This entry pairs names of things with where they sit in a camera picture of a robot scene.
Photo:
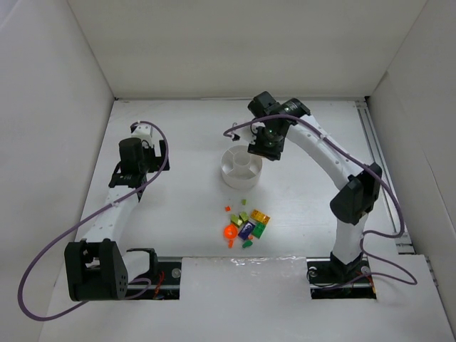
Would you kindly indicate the lime lego slope brick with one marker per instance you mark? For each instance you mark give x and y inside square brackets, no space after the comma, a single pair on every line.
[244,216]

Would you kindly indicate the white divided round container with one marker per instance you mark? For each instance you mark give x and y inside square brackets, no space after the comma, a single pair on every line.
[240,169]

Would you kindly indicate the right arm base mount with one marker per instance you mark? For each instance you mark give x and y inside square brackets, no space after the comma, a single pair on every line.
[326,283]

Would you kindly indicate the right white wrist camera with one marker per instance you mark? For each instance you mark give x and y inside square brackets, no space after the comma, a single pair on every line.
[247,134]

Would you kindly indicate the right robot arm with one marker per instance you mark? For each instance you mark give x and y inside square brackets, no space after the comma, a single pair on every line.
[357,189]

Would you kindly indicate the green lego brick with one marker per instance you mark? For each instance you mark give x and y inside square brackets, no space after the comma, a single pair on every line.
[258,230]

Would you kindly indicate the blue lego plate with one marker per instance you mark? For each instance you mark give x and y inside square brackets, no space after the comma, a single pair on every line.
[246,230]

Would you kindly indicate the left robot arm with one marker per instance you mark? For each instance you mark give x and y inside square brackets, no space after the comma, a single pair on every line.
[96,269]

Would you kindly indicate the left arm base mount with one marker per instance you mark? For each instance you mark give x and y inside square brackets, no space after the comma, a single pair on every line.
[162,286]

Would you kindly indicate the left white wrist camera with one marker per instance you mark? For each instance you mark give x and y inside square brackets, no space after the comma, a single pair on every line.
[144,132]

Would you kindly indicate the lime lego brick left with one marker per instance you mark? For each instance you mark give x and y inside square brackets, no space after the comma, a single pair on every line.
[236,220]

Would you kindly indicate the dark green lego slope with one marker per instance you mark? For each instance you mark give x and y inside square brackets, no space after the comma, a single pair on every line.
[247,244]

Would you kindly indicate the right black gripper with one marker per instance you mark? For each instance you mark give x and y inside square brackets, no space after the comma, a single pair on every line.
[265,151]

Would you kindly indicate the yellow-orange lego brick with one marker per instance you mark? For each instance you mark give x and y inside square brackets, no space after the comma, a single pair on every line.
[260,217]

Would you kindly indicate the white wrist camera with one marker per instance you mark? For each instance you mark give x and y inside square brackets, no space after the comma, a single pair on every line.
[247,134]
[144,132]

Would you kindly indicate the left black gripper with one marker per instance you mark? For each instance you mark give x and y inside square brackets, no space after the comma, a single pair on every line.
[125,179]

